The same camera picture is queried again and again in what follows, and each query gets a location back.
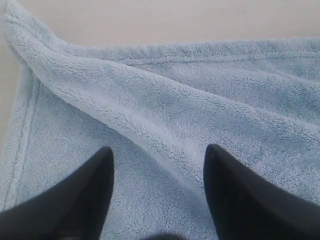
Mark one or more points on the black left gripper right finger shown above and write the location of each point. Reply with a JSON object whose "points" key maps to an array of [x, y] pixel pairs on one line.
{"points": [[245, 206]]}

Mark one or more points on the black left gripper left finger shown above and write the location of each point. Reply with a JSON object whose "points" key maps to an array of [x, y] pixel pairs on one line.
{"points": [[73, 209]]}

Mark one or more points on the light blue fluffy towel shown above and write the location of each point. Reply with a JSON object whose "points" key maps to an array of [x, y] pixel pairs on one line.
{"points": [[158, 108]]}

